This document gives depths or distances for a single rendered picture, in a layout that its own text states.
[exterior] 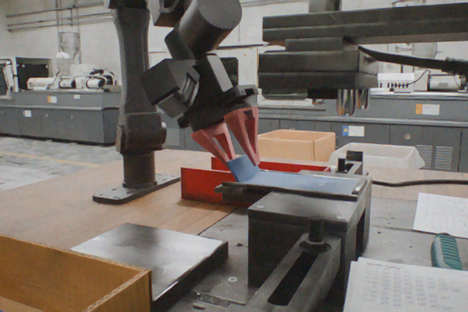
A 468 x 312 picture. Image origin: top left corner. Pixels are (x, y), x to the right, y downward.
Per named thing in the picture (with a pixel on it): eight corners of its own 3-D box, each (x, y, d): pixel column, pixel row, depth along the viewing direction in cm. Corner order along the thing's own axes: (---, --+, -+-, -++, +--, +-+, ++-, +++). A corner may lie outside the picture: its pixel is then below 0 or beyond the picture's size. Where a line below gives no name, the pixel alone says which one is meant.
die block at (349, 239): (300, 224, 59) (301, 176, 58) (369, 234, 55) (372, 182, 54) (247, 285, 41) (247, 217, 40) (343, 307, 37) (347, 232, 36)
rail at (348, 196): (247, 202, 49) (247, 182, 48) (357, 216, 43) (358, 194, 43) (245, 203, 48) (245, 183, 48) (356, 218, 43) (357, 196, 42)
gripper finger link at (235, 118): (261, 164, 47) (228, 94, 47) (216, 184, 51) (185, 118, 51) (280, 153, 53) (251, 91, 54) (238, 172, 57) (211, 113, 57)
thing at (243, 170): (248, 173, 56) (248, 152, 55) (359, 183, 49) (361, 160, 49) (226, 184, 49) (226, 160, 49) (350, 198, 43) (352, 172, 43)
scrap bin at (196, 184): (212, 184, 83) (212, 156, 82) (329, 197, 73) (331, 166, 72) (180, 198, 72) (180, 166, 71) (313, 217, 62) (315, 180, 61)
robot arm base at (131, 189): (181, 144, 85) (154, 143, 88) (117, 161, 67) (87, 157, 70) (182, 180, 86) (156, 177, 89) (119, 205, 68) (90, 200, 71)
